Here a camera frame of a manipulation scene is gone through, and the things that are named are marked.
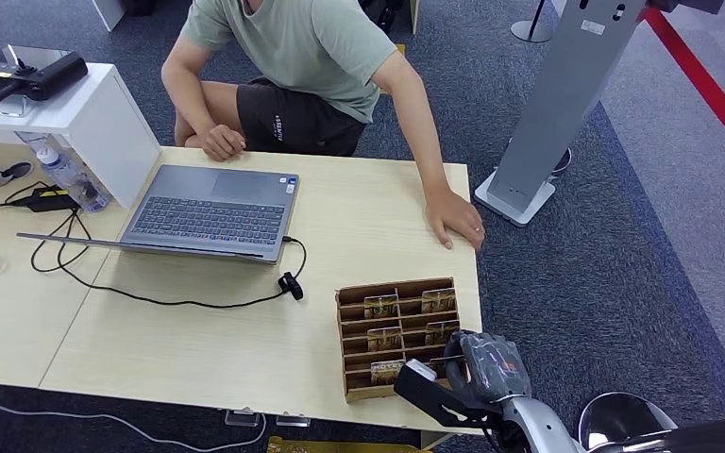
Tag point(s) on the grey round puck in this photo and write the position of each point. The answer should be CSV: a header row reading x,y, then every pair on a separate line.
x,y
11,173

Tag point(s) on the clear plastic water bottle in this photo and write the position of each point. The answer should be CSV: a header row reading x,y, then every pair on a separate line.
x,y
78,184

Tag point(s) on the wooden slotted card holder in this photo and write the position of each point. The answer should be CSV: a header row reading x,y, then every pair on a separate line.
x,y
345,328

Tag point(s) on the red floor tape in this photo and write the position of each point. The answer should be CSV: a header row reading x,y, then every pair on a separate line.
x,y
700,81

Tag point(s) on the shiny silver robot joint shell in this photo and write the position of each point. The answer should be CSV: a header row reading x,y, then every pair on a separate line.
x,y
625,422

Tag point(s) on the person's right forearm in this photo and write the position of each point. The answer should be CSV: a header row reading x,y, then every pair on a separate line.
x,y
184,100

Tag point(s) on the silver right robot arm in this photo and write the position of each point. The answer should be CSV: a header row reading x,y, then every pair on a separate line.
x,y
537,428

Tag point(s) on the person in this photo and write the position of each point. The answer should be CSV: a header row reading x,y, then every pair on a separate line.
x,y
312,50

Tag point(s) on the grey kiosk stand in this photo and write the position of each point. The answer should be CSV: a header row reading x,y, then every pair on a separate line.
x,y
562,94

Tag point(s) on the person's left hand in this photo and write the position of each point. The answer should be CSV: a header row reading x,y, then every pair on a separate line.
x,y
453,216

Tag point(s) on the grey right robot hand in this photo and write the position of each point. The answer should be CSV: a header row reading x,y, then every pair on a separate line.
x,y
494,369

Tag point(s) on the person's right hand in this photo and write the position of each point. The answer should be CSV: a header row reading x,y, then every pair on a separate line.
x,y
222,142

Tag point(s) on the white furniture panel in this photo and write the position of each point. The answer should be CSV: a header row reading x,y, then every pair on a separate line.
x,y
109,12

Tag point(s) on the black power adapter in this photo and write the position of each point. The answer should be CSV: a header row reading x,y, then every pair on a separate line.
x,y
50,201

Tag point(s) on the white cabinet box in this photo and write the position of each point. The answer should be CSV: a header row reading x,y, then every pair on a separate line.
x,y
106,125

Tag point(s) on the stanchion post with round base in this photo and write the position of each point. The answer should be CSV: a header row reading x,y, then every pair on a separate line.
x,y
530,30

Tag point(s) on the grey open laptop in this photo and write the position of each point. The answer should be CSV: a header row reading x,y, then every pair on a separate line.
x,y
212,219

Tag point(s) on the clear plastic bracket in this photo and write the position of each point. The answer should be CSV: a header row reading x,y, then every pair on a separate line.
x,y
242,419
292,421

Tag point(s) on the black wrist camera with pale box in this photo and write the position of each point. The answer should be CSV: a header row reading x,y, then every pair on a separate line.
x,y
425,391

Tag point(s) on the golden sheet under table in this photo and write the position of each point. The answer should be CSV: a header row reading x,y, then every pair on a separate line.
x,y
337,447

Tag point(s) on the black handheld controller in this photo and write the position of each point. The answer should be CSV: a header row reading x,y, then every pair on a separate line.
x,y
50,78

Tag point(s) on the clear acrylic stand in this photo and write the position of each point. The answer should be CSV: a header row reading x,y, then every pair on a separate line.
x,y
31,56

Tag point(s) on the person's left forearm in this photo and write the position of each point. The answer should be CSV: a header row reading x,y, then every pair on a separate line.
x,y
422,131

